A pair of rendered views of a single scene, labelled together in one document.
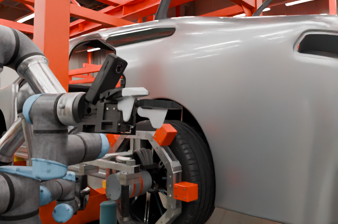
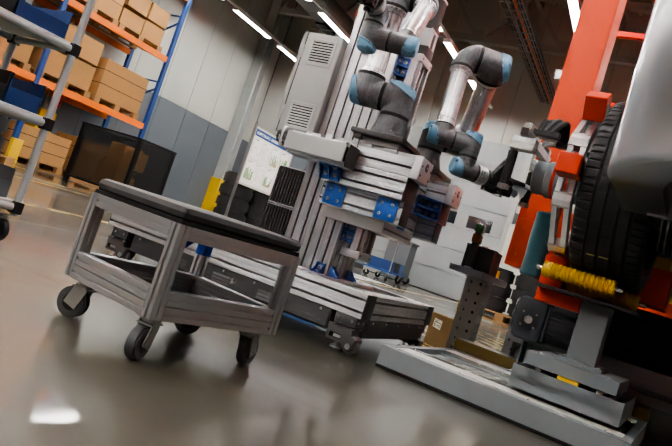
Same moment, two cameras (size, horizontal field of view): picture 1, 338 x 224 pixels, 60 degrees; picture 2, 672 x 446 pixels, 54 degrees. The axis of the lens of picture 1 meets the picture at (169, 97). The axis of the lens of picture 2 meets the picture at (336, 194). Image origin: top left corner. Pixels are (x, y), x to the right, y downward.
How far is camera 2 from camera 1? 2.21 m
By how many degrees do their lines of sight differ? 78
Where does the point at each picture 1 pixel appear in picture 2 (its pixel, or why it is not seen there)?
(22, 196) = (389, 97)
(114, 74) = not seen: outside the picture
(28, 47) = not seen: outside the picture
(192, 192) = (566, 160)
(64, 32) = (604, 23)
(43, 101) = not seen: hidden behind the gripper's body
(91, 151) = (393, 40)
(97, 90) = not seen: outside the picture
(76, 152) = (379, 36)
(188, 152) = (606, 124)
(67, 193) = (463, 147)
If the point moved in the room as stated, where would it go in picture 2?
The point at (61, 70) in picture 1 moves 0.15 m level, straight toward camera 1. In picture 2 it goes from (587, 70) to (567, 57)
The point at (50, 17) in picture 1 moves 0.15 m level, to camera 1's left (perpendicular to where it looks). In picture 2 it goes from (588, 6) to (570, 15)
